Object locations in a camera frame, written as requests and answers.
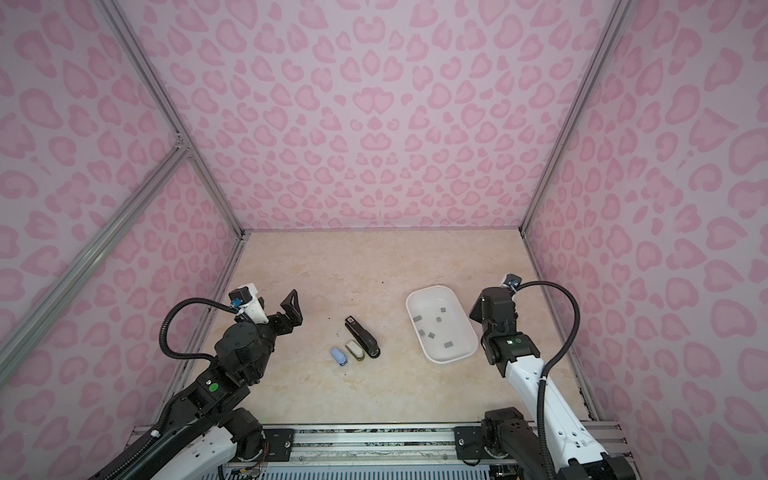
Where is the blue mini stapler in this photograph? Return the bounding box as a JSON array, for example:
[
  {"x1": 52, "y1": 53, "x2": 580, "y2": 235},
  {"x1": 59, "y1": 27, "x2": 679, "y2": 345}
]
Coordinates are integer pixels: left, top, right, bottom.
[{"x1": 330, "y1": 347, "x2": 348, "y2": 366}]

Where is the beige mini stapler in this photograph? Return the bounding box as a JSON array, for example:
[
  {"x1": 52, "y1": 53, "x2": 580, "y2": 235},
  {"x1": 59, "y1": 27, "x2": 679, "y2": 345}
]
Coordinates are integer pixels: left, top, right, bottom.
[{"x1": 345, "y1": 340, "x2": 366, "y2": 361}]

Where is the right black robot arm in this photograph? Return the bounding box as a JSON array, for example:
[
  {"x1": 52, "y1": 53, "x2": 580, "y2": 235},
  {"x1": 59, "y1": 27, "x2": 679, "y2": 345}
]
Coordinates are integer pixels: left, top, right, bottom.
[{"x1": 469, "y1": 276, "x2": 636, "y2": 479}]

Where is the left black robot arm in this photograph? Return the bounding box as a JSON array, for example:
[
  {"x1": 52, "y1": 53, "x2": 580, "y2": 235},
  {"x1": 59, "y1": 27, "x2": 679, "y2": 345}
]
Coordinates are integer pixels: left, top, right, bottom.
[{"x1": 94, "y1": 284, "x2": 303, "y2": 479}]

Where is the white plastic tray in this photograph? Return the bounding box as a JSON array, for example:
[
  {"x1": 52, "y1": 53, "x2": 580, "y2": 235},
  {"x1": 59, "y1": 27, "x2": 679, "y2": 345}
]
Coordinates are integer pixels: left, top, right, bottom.
[{"x1": 406, "y1": 285, "x2": 479, "y2": 365}]

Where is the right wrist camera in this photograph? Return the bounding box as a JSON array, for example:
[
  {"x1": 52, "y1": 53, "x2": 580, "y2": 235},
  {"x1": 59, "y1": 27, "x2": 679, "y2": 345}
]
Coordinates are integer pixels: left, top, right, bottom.
[{"x1": 502, "y1": 274, "x2": 523, "y2": 292}]

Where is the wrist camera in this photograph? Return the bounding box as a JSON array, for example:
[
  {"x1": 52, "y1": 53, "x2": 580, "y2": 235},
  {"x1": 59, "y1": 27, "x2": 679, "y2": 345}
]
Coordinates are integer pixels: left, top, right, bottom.
[
  {"x1": 228, "y1": 283, "x2": 269, "y2": 324},
  {"x1": 502, "y1": 274, "x2": 523, "y2": 292}
]

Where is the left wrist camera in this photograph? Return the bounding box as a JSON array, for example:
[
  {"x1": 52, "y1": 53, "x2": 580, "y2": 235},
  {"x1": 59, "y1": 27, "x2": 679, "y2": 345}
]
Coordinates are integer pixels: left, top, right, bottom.
[{"x1": 228, "y1": 283, "x2": 269, "y2": 324}]

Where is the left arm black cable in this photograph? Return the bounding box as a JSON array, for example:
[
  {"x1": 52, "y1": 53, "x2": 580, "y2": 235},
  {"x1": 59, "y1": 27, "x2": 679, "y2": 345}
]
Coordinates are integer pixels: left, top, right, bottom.
[{"x1": 158, "y1": 297, "x2": 238, "y2": 362}]

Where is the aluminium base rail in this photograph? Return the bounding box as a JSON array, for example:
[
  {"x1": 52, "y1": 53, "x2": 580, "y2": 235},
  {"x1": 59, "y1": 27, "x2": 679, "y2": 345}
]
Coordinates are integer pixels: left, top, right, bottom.
[{"x1": 113, "y1": 419, "x2": 637, "y2": 480}]

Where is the diagonal aluminium frame bar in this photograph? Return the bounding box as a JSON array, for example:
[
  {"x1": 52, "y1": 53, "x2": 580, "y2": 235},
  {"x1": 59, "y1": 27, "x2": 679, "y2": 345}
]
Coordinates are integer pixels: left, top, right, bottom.
[{"x1": 1, "y1": 140, "x2": 189, "y2": 385}]

